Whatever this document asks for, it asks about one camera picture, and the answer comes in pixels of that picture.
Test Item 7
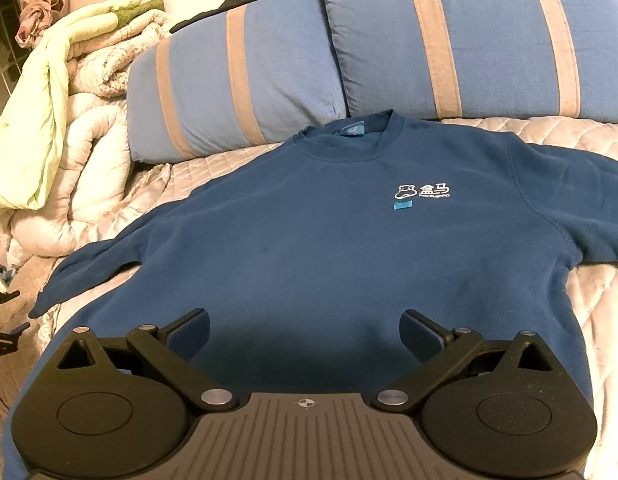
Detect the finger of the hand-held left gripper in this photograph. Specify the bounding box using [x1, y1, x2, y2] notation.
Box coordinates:
[0, 288, 21, 322]
[0, 323, 32, 356]

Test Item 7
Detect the blue sweatshirt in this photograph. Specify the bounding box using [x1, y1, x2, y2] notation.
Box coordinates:
[1, 109, 618, 480]

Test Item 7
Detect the white quilted comforter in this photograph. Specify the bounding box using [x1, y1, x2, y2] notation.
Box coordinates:
[0, 9, 174, 267]

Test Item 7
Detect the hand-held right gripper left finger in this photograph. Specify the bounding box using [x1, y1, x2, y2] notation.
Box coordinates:
[56, 308, 238, 414]

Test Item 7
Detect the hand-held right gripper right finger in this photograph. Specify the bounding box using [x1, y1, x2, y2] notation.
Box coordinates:
[371, 309, 555, 414]

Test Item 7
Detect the pale green blanket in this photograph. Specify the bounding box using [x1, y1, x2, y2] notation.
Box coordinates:
[0, 0, 166, 232]

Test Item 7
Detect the blue striped pillow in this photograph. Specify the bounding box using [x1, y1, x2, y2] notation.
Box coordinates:
[320, 0, 618, 123]
[126, 0, 348, 165]

